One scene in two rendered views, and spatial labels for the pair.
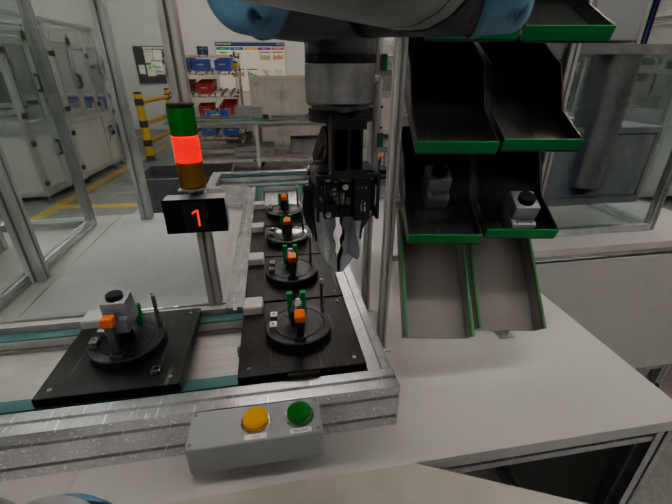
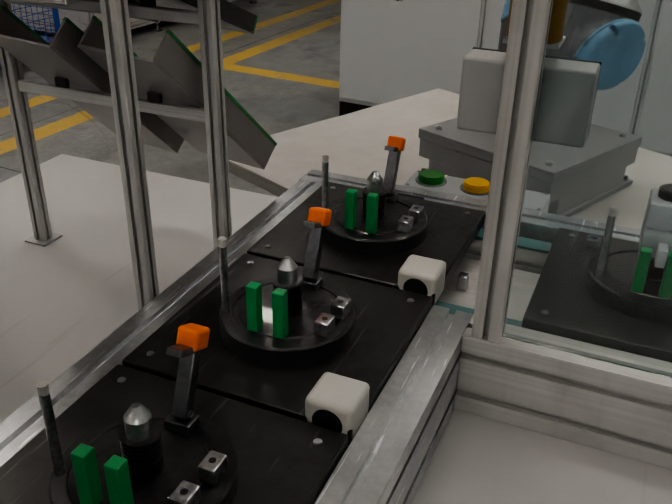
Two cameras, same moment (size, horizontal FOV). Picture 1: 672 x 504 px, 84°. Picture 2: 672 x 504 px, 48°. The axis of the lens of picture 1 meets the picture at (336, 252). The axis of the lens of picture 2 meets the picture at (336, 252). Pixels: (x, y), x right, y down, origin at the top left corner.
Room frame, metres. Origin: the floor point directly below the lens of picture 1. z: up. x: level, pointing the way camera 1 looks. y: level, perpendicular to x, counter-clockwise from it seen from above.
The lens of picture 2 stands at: (1.42, 0.51, 1.41)
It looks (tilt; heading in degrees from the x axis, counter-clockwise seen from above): 28 degrees down; 212
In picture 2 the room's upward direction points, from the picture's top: 1 degrees clockwise
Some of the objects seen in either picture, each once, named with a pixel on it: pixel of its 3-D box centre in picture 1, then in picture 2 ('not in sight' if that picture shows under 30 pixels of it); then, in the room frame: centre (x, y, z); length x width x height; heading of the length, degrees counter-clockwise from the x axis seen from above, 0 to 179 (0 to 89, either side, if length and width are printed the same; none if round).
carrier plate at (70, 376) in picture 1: (130, 349); not in sight; (0.59, 0.42, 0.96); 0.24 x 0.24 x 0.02; 9
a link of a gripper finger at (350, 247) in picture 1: (352, 245); not in sight; (0.44, -0.02, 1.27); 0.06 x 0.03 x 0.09; 9
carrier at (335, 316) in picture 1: (297, 313); (373, 200); (0.65, 0.08, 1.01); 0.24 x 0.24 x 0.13; 9
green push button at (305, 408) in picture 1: (299, 414); (431, 179); (0.43, 0.06, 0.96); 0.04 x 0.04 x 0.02
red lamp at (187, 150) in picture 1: (186, 148); not in sight; (0.73, 0.29, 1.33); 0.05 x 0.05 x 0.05
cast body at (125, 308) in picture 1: (119, 306); not in sight; (0.60, 0.42, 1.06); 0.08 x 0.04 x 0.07; 11
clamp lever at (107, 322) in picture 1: (113, 332); not in sight; (0.55, 0.41, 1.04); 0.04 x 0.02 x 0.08; 9
